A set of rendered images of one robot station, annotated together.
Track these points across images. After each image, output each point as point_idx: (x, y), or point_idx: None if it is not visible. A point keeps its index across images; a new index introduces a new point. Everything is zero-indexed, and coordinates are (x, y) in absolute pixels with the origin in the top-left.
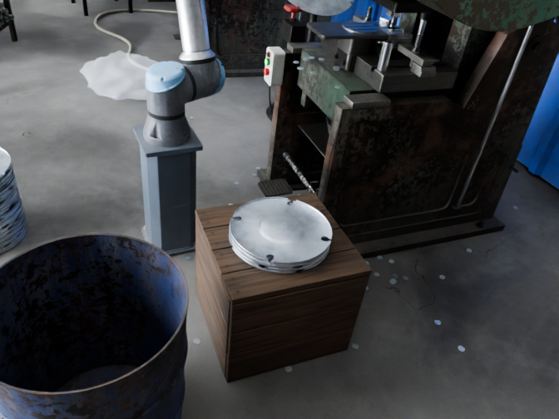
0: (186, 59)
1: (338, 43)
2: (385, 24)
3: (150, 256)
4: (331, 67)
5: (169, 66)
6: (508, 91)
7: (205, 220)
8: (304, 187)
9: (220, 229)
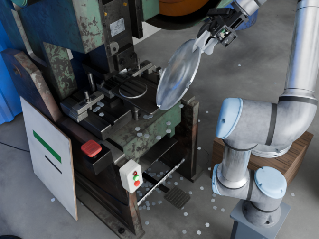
0: (248, 171)
1: (136, 109)
2: (107, 82)
3: None
4: (149, 119)
5: (266, 178)
6: None
7: (284, 169)
8: (161, 183)
9: (283, 159)
